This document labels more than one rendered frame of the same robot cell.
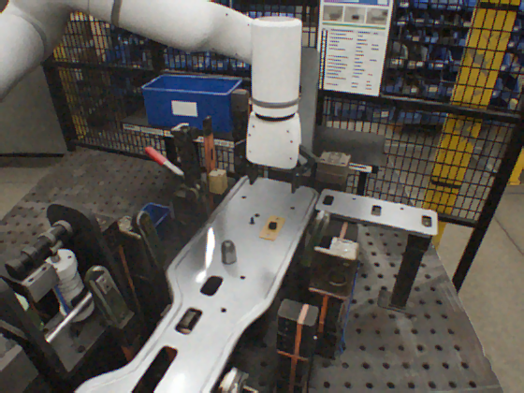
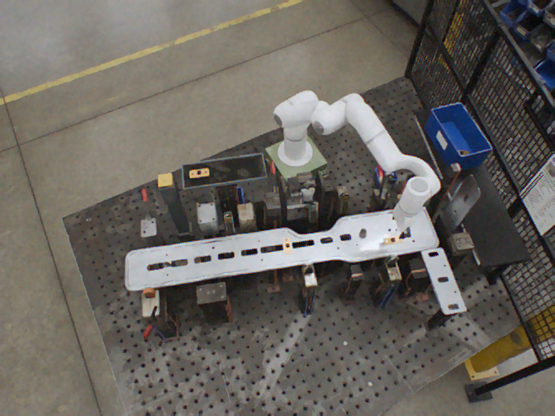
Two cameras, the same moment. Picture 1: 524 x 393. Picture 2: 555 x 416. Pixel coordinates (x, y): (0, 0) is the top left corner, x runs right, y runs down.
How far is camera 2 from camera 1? 138 cm
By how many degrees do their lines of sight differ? 46
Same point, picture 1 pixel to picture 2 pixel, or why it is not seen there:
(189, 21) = (384, 165)
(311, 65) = (475, 195)
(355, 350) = (386, 314)
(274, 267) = (370, 253)
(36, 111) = not seen: outside the picture
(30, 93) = not seen: outside the picture
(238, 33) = (418, 170)
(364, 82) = (540, 221)
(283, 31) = (411, 194)
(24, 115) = not seen: outside the picture
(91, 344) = (299, 218)
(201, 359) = (316, 253)
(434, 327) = (428, 351)
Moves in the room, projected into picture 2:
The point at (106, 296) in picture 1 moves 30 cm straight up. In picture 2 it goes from (311, 210) to (316, 172)
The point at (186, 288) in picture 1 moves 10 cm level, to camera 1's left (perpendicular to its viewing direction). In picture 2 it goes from (338, 230) to (325, 214)
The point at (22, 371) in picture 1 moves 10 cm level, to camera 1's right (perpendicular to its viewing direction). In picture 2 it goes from (276, 211) to (287, 229)
